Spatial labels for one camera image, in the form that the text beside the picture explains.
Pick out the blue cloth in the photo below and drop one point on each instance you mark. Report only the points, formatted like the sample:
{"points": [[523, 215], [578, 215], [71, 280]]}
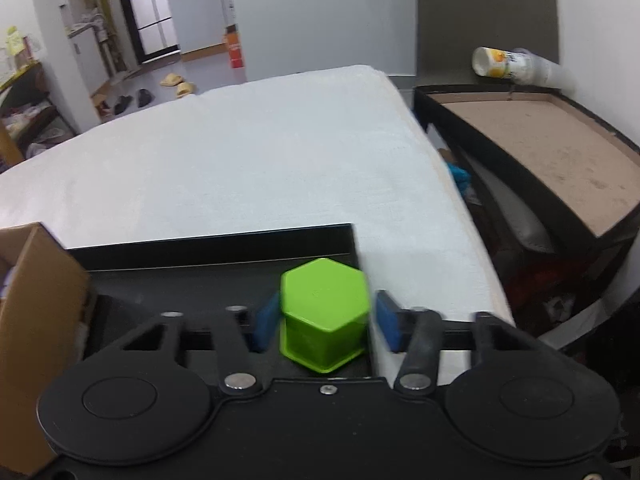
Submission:
{"points": [[458, 176]]}

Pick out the dark storage shelf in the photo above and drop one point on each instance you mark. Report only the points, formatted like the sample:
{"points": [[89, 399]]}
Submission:
{"points": [[25, 110]]}

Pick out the orange box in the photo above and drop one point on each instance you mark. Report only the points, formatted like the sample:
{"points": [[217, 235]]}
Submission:
{"points": [[234, 51]]}

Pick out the white bottle yellow label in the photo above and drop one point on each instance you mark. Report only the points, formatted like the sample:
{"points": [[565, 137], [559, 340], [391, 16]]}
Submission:
{"points": [[515, 66]]}

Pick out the black shoe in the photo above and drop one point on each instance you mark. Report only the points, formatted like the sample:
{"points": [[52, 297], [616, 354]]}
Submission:
{"points": [[144, 97], [123, 104]]}

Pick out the black shallow tray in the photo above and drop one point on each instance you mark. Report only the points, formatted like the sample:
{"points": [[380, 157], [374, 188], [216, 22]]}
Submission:
{"points": [[200, 262]]}

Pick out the white kitchen counter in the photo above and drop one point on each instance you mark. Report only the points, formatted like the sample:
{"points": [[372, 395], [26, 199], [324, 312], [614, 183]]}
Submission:
{"points": [[200, 15]]}

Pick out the dark wooden side tray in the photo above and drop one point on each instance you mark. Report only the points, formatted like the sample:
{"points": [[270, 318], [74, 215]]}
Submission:
{"points": [[550, 145]]}

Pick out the small white cabinet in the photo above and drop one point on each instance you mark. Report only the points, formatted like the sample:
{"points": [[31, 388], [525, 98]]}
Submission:
{"points": [[90, 57]]}

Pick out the brown cardboard box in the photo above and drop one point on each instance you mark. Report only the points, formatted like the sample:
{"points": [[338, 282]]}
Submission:
{"points": [[35, 310]]}

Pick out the green hexagonal container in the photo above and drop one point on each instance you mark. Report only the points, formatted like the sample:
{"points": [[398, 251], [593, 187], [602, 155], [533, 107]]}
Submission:
{"points": [[322, 305]]}

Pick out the tan slipper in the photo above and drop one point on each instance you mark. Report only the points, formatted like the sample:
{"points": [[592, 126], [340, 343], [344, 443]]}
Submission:
{"points": [[172, 79], [185, 89]]}

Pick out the white refrigerator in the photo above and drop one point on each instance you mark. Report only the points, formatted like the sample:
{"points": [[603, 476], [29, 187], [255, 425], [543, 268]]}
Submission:
{"points": [[150, 5]]}

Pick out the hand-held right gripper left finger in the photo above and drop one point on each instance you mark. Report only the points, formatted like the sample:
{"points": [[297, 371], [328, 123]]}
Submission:
{"points": [[265, 321]]}

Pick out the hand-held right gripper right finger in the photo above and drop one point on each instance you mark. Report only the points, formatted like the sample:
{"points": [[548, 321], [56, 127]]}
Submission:
{"points": [[390, 321]]}

